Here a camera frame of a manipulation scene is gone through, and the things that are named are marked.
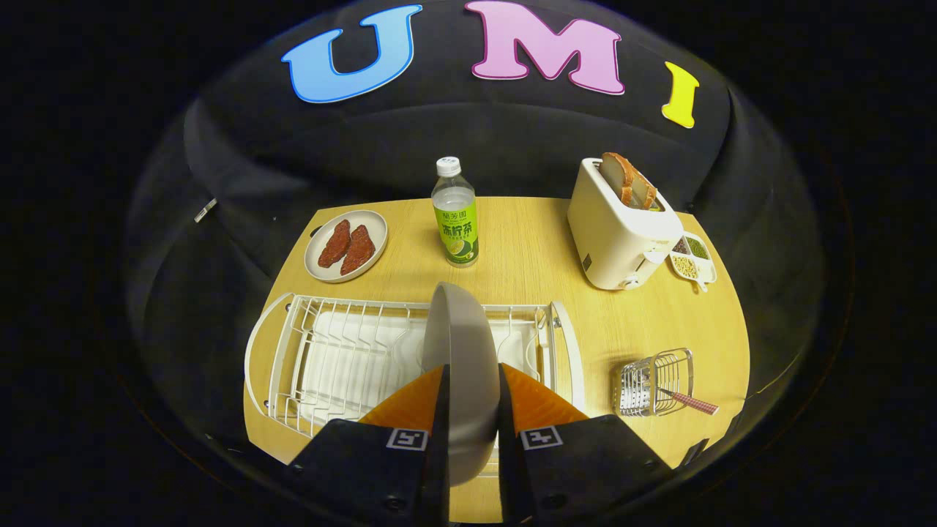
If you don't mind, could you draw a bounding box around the green label tea bottle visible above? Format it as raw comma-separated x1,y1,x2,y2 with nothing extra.
431,156,479,268

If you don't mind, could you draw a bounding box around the metal wire basket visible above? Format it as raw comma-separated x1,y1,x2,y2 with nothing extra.
613,348,695,418

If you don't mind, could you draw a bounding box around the white toaster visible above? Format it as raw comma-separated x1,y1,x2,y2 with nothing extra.
567,157,685,291

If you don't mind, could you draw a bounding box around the beige round plate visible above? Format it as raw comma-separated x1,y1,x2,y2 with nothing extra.
421,282,501,487

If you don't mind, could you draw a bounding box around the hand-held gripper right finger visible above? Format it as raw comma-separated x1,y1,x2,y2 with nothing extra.
498,363,674,525

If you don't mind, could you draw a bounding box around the black backdrop cloth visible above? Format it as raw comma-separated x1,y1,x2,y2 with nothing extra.
123,0,828,455

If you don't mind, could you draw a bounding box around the small plate with meat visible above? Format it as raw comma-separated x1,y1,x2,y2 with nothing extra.
305,210,389,283

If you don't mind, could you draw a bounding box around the tall toast slice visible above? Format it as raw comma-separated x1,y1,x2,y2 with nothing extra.
600,152,645,206

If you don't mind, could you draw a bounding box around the white wire dish rack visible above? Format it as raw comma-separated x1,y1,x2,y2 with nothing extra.
244,292,586,440

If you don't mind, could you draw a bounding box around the spoon with red checkered handle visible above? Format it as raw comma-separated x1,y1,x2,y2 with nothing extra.
657,386,720,416

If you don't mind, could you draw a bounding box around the white divided dish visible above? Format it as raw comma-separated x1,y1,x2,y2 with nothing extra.
670,231,718,293

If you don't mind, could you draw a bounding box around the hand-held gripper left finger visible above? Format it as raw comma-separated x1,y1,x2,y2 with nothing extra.
288,364,452,526

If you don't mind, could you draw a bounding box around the red meat slice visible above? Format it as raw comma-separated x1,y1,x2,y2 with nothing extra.
318,219,351,269
340,225,376,276

